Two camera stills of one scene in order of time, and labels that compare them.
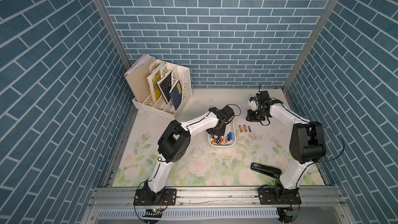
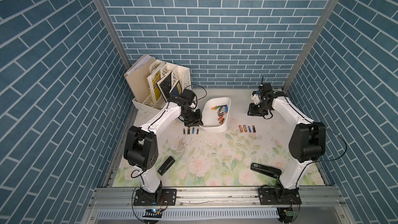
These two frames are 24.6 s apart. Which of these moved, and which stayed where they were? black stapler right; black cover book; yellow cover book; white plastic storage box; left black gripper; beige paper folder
Moved: white plastic storage box; left black gripper
Stayed: black cover book; beige paper folder; black stapler right; yellow cover book
